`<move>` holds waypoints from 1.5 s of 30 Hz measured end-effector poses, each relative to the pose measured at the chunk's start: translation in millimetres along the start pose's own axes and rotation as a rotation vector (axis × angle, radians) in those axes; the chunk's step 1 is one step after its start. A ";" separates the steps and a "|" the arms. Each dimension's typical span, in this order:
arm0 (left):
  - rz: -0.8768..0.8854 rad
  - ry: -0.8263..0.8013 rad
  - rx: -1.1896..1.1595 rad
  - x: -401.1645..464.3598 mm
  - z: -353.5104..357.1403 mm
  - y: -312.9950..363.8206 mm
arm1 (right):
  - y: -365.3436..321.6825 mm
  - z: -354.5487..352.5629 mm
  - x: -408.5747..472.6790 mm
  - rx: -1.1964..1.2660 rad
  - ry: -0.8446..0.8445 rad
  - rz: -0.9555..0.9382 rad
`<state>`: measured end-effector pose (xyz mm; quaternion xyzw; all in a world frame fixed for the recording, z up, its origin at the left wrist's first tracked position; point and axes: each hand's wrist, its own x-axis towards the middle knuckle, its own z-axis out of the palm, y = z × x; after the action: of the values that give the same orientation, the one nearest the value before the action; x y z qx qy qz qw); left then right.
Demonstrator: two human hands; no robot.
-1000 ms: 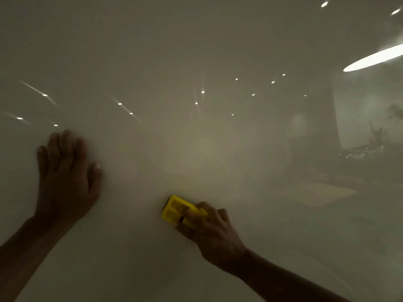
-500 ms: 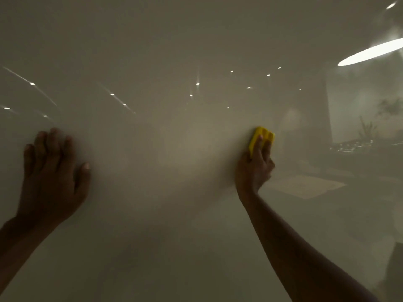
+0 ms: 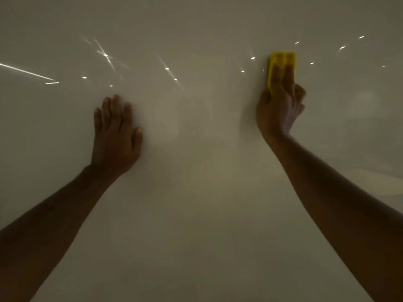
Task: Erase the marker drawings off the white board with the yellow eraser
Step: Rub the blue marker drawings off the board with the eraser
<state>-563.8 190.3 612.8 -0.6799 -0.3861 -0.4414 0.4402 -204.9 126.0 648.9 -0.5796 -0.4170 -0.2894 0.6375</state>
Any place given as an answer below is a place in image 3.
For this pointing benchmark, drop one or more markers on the person's left hand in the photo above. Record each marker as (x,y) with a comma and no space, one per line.
(113,147)

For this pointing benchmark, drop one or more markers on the person's right hand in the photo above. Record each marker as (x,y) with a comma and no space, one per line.
(277,113)

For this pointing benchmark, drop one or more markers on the person's right thumb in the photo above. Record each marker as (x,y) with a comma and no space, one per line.
(263,100)

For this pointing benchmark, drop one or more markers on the person's left thumb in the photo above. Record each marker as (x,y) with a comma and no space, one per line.
(137,141)

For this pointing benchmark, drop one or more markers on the person's right little finger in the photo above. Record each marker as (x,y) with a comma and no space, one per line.
(301,109)

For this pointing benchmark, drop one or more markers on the person's left middle finger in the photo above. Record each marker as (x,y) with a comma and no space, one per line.
(116,111)

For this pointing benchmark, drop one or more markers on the person's right middle finger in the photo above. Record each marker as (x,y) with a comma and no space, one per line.
(288,80)

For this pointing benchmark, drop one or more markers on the person's left little finger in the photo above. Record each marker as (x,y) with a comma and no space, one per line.
(97,121)

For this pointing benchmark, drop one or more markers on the yellow cleaning sponge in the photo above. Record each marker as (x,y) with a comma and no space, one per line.
(279,59)

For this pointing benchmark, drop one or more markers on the person's right forearm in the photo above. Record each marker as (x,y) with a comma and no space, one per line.
(343,210)

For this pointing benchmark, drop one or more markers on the person's left forearm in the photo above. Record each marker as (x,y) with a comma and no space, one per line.
(50,229)

